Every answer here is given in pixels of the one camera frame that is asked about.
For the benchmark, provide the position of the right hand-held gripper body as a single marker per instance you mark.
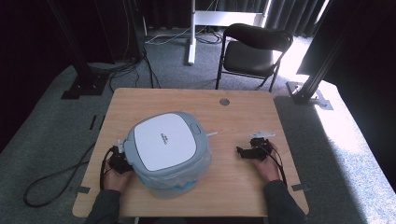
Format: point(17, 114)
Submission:
point(260, 151)

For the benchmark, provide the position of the white metal stand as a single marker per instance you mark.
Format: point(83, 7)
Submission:
point(191, 37)

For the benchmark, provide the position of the small white stick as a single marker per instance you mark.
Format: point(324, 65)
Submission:
point(212, 134)

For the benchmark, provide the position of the person's left hand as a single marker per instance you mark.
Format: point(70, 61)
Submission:
point(115, 182)

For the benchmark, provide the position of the black folding chair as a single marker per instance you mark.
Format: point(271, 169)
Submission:
point(249, 57)

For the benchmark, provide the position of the dark curtain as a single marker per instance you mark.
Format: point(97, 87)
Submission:
point(280, 15)

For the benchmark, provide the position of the black tape strip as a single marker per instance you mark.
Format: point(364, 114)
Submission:
point(92, 122)
point(102, 122)

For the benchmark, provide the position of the black metal stand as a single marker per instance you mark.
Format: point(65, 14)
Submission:
point(81, 77)
point(311, 88)

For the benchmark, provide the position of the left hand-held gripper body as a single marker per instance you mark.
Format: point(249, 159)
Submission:
point(120, 161)

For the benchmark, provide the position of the person's right hand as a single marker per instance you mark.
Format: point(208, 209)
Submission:
point(269, 169)

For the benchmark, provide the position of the grey tape piece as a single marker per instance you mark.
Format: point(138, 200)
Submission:
point(300, 187)
point(81, 189)

